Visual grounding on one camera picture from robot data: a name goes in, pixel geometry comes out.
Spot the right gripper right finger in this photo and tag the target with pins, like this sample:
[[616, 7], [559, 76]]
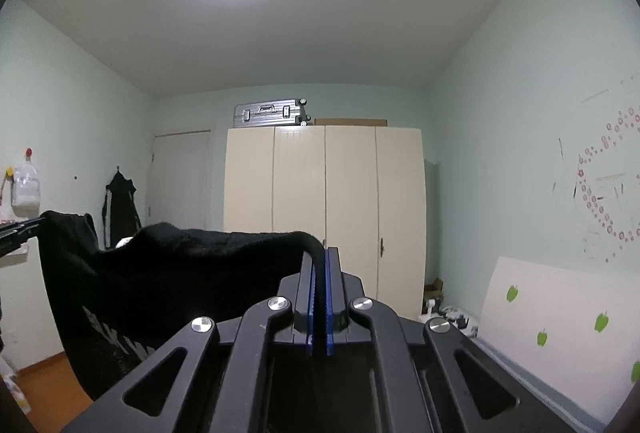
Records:
[[391, 374]]

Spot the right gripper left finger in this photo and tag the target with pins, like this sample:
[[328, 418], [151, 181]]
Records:
[[195, 382]]

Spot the black t-shirt with print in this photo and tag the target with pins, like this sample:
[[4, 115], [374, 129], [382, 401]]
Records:
[[113, 308]]

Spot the cream wardrobe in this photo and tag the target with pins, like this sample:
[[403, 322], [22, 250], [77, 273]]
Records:
[[359, 189]]

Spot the white board with green apples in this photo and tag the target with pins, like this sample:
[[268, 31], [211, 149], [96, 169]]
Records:
[[577, 333]]

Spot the white door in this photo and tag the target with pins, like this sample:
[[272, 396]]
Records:
[[178, 191]]

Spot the brown cardboard box on wardrobe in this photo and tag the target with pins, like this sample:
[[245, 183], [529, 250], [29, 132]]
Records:
[[351, 122]]

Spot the silver suitcase on wardrobe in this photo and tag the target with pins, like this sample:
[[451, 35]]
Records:
[[278, 113]]

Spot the white plastic bag on hook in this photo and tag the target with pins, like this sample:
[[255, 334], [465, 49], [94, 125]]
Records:
[[25, 191]]

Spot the black jacket hanging on wall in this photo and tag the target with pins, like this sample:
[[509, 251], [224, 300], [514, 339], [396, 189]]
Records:
[[119, 213]]

